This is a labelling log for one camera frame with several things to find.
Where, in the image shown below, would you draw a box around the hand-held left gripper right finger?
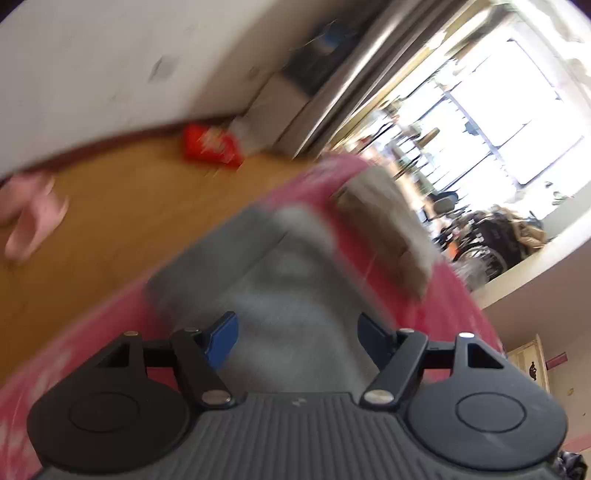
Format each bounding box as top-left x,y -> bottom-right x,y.
358,313 -> 504,409

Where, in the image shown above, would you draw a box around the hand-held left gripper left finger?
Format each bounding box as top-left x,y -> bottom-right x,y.
95,311 -> 241,409

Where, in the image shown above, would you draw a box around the grey sweatpants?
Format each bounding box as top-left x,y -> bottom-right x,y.
145,203 -> 386,398

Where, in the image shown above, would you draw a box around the red floral blanket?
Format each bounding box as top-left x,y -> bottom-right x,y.
0,154 -> 504,480

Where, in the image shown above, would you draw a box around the beige folded pants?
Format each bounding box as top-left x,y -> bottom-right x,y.
335,167 -> 440,303

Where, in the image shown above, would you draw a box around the black wheelchair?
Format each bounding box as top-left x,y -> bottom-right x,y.
434,205 -> 548,283

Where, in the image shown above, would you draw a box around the cream nightstand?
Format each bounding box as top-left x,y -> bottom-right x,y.
505,333 -> 552,398

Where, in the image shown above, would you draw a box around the beige padded jacket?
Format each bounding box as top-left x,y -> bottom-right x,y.
496,207 -> 549,261

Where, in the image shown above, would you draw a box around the red gift box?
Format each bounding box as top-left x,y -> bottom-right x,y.
181,123 -> 246,171

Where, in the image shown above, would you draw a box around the white cabinet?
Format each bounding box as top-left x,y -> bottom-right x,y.
244,74 -> 311,155

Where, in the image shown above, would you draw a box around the grey curtain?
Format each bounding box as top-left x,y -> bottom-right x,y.
277,0 -> 497,160

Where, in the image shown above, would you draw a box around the white wall switch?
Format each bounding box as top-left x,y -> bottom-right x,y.
148,56 -> 175,83

